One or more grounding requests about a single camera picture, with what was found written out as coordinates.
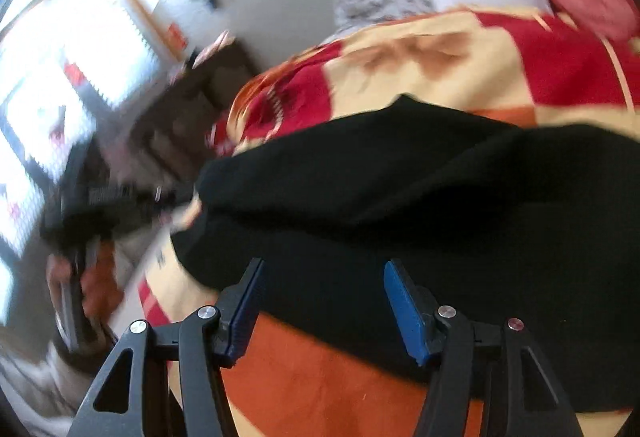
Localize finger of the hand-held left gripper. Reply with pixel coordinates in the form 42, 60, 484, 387
87, 184, 201, 223

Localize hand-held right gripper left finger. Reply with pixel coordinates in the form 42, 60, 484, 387
67, 257, 266, 437

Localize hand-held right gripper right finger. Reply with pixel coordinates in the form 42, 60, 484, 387
382, 258, 586, 437

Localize black pants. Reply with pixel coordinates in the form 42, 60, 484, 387
170, 94, 640, 428

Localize person's left hand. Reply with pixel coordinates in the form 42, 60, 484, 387
47, 242, 126, 318

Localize dark wooden table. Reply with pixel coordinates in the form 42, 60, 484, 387
130, 42, 256, 188

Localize red paper window decoration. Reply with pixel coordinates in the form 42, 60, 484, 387
62, 60, 88, 85

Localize grid window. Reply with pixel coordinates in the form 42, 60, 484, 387
0, 0, 166, 258

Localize red yellow printed blanket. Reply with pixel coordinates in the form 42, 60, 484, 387
135, 4, 640, 437

